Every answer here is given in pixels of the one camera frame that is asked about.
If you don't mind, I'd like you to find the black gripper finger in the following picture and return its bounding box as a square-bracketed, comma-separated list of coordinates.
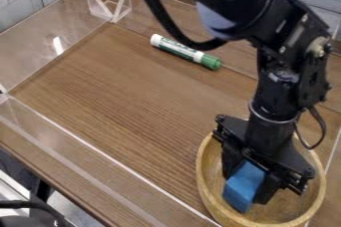
[221, 142, 244, 179]
[254, 172, 286, 204]

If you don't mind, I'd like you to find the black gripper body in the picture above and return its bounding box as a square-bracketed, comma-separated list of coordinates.
[213, 101, 316, 195]

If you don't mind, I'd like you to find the blue rectangular block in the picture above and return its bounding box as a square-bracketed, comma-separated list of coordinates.
[222, 161, 265, 213]

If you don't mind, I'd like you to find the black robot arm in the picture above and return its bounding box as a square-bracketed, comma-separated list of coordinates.
[146, 0, 332, 211]

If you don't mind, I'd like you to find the brown wooden bowl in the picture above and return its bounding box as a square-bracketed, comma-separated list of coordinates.
[194, 130, 328, 227]

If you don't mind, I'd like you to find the green and white marker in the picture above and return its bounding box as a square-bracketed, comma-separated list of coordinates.
[150, 34, 221, 71]

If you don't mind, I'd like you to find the black metal table leg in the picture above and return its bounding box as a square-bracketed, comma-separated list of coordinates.
[36, 179, 52, 202]

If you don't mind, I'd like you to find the black cable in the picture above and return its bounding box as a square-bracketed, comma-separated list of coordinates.
[0, 200, 68, 227]

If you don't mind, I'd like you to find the clear acrylic tray wall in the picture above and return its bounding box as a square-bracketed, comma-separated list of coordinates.
[0, 0, 341, 227]

